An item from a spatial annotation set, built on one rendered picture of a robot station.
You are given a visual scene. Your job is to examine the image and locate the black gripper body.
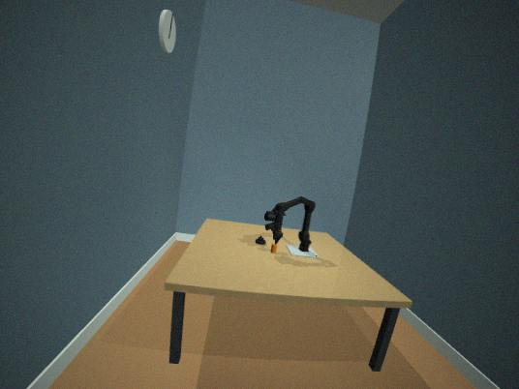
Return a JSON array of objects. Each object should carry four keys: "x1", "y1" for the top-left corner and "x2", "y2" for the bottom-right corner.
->
[{"x1": 273, "y1": 221, "x2": 283, "y2": 237}]

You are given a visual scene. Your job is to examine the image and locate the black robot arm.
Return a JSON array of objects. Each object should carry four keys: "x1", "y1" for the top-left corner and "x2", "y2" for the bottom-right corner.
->
[{"x1": 264, "y1": 196, "x2": 316, "y2": 252}]

